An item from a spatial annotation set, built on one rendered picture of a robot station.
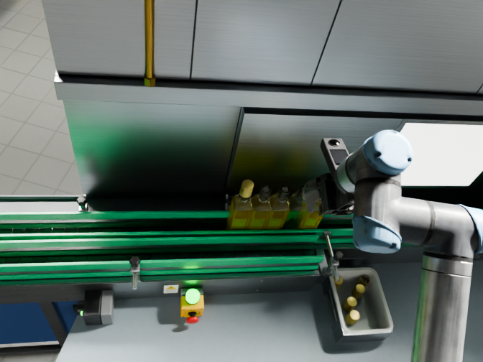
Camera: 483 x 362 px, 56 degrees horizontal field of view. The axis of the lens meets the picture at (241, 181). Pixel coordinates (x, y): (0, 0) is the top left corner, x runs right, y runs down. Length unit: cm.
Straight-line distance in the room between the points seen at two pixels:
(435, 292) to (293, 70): 66
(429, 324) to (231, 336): 82
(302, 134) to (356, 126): 16
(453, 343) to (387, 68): 73
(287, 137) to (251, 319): 61
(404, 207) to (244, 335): 88
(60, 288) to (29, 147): 161
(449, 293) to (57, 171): 235
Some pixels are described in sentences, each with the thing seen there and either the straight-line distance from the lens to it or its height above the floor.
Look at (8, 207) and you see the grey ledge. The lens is 161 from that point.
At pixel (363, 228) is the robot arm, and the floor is 159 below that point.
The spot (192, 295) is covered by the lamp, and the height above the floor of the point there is 85.
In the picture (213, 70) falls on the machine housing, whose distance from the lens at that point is 116.
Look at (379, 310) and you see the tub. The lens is 162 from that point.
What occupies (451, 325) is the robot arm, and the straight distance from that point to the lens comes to 80.
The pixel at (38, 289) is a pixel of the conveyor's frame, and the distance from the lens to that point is 148.
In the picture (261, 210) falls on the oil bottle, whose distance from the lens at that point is 134.
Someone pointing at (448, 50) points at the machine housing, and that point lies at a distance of 132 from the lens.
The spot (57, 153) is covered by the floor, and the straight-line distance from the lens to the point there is 289.
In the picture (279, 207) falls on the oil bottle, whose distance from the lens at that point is 135.
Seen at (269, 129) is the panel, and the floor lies 126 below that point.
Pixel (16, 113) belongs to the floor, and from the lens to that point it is 317.
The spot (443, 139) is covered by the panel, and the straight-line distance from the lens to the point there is 155.
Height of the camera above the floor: 216
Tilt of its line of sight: 52 degrees down
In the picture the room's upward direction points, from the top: 14 degrees clockwise
